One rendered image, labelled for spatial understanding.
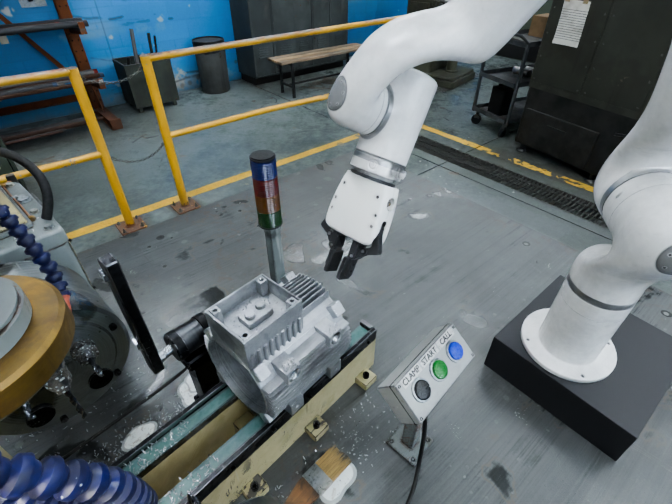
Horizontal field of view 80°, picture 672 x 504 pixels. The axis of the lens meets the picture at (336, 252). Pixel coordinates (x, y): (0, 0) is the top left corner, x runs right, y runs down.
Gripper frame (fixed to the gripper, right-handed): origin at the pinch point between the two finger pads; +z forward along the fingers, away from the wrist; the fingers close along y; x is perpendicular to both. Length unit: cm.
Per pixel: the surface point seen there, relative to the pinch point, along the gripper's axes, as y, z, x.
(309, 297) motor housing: 4.2, 8.9, -1.0
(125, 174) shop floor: 307, 68, -117
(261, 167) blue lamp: 34.0, -7.4, -8.4
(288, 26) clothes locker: 410, -132, -331
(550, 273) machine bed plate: -20, -4, -83
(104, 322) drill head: 27.1, 23.8, 22.2
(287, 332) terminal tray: 0.9, 12.8, 6.4
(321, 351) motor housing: -2.8, 15.6, 0.0
